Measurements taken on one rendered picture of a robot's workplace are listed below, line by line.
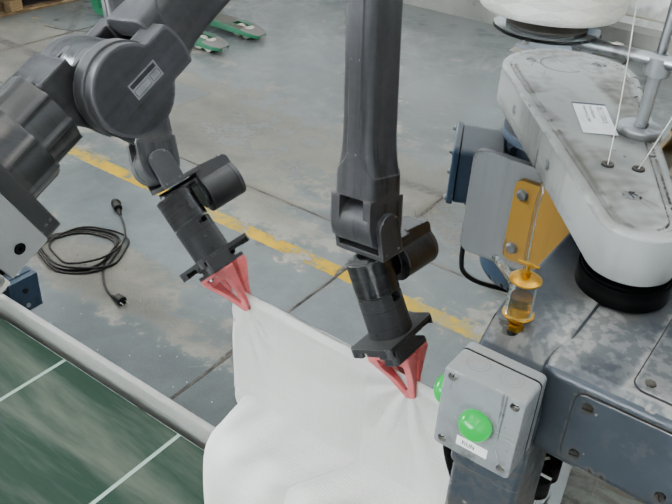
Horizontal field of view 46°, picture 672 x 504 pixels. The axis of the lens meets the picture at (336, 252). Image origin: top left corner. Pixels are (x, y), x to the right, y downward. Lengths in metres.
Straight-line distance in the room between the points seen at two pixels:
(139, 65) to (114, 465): 1.34
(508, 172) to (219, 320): 1.92
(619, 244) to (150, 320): 2.31
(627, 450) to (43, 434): 1.52
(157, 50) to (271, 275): 2.46
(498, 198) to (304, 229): 2.33
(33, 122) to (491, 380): 0.42
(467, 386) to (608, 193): 0.25
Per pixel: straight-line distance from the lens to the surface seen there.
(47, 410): 2.06
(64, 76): 0.67
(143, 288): 3.06
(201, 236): 1.15
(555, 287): 0.78
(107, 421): 2.00
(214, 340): 2.79
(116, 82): 0.66
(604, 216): 0.76
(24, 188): 0.65
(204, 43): 5.39
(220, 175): 1.18
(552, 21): 0.88
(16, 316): 2.36
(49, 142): 0.65
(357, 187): 0.91
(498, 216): 1.12
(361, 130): 0.90
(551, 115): 0.96
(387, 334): 0.99
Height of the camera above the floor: 1.77
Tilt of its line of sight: 33 degrees down
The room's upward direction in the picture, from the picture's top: 3 degrees clockwise
